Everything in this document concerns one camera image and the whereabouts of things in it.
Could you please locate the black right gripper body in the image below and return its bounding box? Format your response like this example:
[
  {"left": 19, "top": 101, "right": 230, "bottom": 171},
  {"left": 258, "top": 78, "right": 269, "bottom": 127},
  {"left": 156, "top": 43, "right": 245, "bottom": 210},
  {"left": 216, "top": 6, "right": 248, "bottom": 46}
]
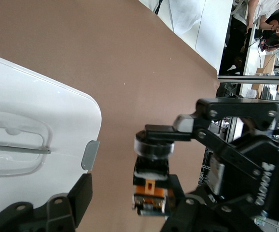
[{"left": 208, "top": 134, "right": 279, "bottom": 220}]

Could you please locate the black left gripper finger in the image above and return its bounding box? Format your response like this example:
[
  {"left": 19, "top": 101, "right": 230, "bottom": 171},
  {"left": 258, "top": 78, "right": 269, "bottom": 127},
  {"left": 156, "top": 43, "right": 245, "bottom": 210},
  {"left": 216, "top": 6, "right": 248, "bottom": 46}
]
[
  {"left": 162, "top": 174, "right": 261, "bottom": 232},
  {"left": 0, "top": 173, "right": 93, "bottom": 232},
  {"left": 144, "top": 98, "right": 279, "bottom": 179}
]

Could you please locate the orange push-button switch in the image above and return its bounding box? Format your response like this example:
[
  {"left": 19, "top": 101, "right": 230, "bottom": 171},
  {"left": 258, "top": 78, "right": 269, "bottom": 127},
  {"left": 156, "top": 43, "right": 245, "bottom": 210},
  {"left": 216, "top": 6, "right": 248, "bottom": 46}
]
[{"left": 131, "top": 130, "right": 176, "bottom": 217}]

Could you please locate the white lidded storage box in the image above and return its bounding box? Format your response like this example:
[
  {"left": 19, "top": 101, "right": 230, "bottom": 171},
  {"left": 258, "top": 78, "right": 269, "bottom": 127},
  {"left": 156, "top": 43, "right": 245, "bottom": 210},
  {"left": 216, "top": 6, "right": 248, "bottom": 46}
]
[{"left": 0, "top": 51, "right": 103, "bottom": 211}]

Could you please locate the person with black hair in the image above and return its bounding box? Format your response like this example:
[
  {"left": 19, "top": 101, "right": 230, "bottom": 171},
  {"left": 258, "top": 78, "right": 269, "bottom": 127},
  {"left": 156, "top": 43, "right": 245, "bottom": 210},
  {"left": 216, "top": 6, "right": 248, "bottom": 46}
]
[{"left": 260, "top": 11, "right": 279, "bottom": 51}]

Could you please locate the person in white shirt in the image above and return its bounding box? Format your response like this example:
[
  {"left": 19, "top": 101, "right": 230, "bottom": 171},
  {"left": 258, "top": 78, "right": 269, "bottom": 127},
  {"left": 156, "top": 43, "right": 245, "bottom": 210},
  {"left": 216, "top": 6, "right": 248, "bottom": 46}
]
[{"left": 233, "top": 0, "right": 279, "bottom": 31}]

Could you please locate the brown table mat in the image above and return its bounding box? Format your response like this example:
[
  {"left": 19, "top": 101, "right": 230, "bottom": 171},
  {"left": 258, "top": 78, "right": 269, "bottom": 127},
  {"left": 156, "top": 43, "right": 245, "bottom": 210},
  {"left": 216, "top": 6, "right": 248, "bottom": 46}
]
[{"left": 0, "top": 0, "right": 220, "bottom": 232}]

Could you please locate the aluminium frame post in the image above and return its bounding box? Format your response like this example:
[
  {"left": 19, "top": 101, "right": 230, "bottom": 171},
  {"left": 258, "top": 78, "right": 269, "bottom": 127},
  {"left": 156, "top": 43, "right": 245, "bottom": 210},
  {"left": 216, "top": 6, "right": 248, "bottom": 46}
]
[{"left": 217, "top": 74, "right": 279, "bottom": 84}]

